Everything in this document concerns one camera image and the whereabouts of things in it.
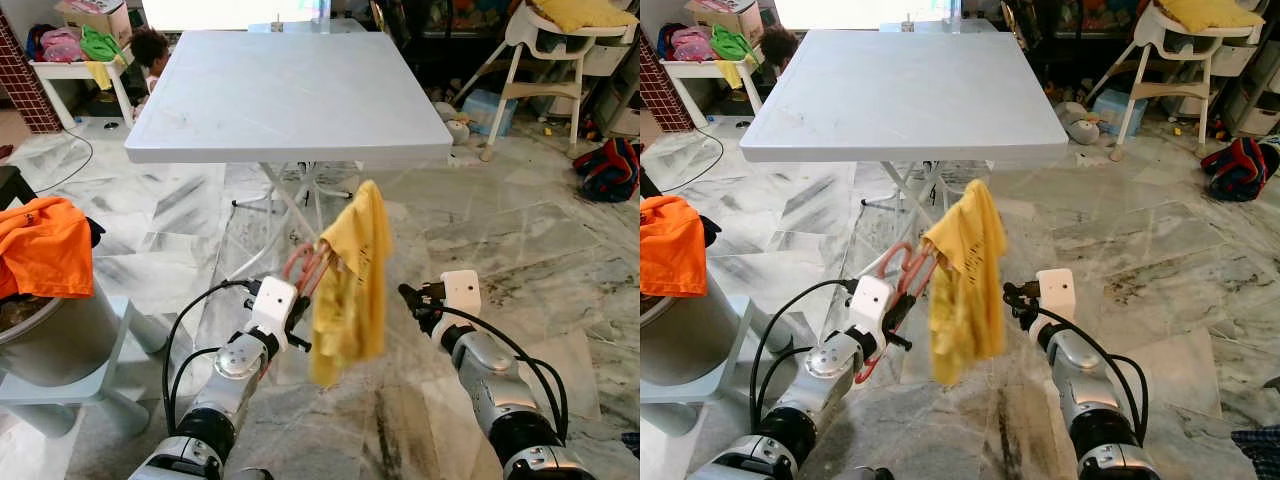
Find red plastic hanger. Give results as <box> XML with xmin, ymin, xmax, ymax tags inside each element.
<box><xmin>262</xmin><ymin>240</ymin><xmax>339</xmax><ymax>379</ymax></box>
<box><xmin>855</xmin><ymin>240</ymin><xmax>943</xmax><ymax>386</ymax></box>

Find yellow shirt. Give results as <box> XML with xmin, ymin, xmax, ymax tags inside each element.
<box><xmin>922</xmin><ymin>180</ymin><xmax>1009</xmax><ymax>386</ymax></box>
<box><xmin>308</xmin><ymin>180</ymin><xmax>394</xmax><ymax>388</ymax></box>

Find orange shirt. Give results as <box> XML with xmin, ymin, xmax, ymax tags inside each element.
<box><xmin>0</xmin><ymin>197</ymin><xmax>96</xmax><ymax>301</ymax></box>
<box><xmin>640</xmin><ymin>195</ymin><xmax>711</xmax><ymax>298</ymax></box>

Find grey stuffed toy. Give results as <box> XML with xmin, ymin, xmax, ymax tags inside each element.
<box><xmin>432</xmin><ymin>100</ymin><xmax>473</xmax><ymax>146</ymax></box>
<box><xmin>1058</xmin><ymin>100</ymin><xmax>1103</xmax><ymax>146</ymax></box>

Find white folding table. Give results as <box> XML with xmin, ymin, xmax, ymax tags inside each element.
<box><xmin>125</xmin><ymin>30</ymin><xmax>454</xmax><ymax>281</ymax></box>
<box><xmin>740</xmin><ymin>30</ymin><xmax>1069</xmax><ymax>271</ymax></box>

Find light blue box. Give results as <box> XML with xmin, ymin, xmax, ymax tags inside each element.
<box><xmin>462</xmin><ymin>88</ymin><xmax>519</xmax><ymax>136</ymax></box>
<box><xmin>1090</xmin><ymin>88</ymin><xmax>1149</xmax><ymax>136</ymax></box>

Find red and navy backpack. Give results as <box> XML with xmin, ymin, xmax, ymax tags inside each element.
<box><xmin>573</xmin><ymin>138</ymin><xmax>641</xmax><ymax>203</ymax></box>
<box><xmin>1200</xmin><ymin>137</ymin><xmax>1280</xmax><ymax>203</ymax></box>

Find white baby highchair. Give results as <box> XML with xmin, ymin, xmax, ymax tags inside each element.
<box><xmin>455</xmin><ymin>0</ymin><xmax>641</xmax><ymax>161</ymax></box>
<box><xmin>1085</xmin><ymin>0</ymin><xmax>1266</xmax><ymax>161</ymax></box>

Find child with dark curly hair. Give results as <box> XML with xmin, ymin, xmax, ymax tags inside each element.
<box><xmin>760</xmin><ymin>28</ymin><xmax>803</xmax><ymax>101</ymax></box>
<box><xmin>128</xmin><ymin>28</ymin><xmax>173</xmax><ymax>106</ymax></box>

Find grey storage drawers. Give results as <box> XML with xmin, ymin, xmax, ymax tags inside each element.
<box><xmin>1230</xmin><ymin>40</ymin><xmax>1280</xmax><ymax>136</ymax></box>
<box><xmin>585</xmin><ymin>40</ymin><xmax>641</xmax><ymax>136</ymax></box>

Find green cloth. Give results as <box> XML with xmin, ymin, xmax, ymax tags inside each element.
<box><xmin>710</xmin><ymin>25</ymin><xmax>761</xmax><ymax>63</ymax></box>
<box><xmin>80</xmin><ymin>25</ymin><xmax>131</xmax><ymax>63</ymax></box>

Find small white side table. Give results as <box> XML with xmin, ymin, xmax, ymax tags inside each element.
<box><xmin>28</xmin><ymin>55</ymin><xmax>136</xmax><ymax>129</ymax></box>
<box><xmin>660</xmin><ymin>55</ymin><xmax>766</xmax><ymax>129</ymax></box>

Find yellow seat cushion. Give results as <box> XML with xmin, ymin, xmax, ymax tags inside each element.
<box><xmin>1160</xmin><ymin>0</ymin><xmax>1266</xmax><ymax>31</ymax></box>
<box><xmin>530</xmin><ymin>0</ymin><xmax>638</xmax><ymax>33</ymax></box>

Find pink bag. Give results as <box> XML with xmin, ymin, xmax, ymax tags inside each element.
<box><xmin>672</xmin><ymin>28</ymin><xmax>716</xmax><ymax>63</ymax></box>
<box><xmin>38</xmin><ymin>28</ymin><xmax>86</xmax><ymax>63</ymax></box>

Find cardboard box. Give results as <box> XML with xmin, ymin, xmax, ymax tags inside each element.
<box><xmin>55</xmin><ymin>0</ymin><xmax>133</xmax><ymax>46</ymax></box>
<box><xmin>685</xmin><ymin>0</ymin><xmax>766</xmax><ymax>46</ymax></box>

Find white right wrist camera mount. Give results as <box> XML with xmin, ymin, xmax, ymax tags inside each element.
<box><xmin>440</xmin><ymin>270</ymin><xmax>484</xmax><ymax>321</ymax></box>
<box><xmin>1036</xmin><ymin>268</ymin><xmax>1078</xmax><ymax>321</ymax></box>

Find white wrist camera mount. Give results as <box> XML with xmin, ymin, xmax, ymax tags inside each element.
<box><xmin>1036</xmin><ymin>268</ymin><xmax>1078</xmax><ymax>321</ymax></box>
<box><xmin>248</xmin><ymin>277</ymin><xmax>300</xmax><ymax>347</ymax></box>
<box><xmin>440</xmin><ymin>270</ymin><xmax>484</xmax><ymax>321</ymax></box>
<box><xmin>847</xmin><ymin>275</ymin><xmax>897</xmax><ymax>347</ymax></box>

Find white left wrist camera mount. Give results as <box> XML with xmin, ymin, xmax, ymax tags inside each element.
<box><xmin>248</xmin><ymin>277</ymin><xmax>300</xmax><ymax>347</ymax></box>
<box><xmin>847</xmin><ymin>275</ymin><xmax>897</xmax><ymax>347</ymax></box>

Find thin black floor cable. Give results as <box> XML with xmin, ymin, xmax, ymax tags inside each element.
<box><xmin>665</xmin><ymin>125</ymin><xmax>726</xmax><ymax>193</ymax></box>
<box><xmin>35</xmin><ymin>125</ymin><xmax>96</xmax><ymax>196</ymax></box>

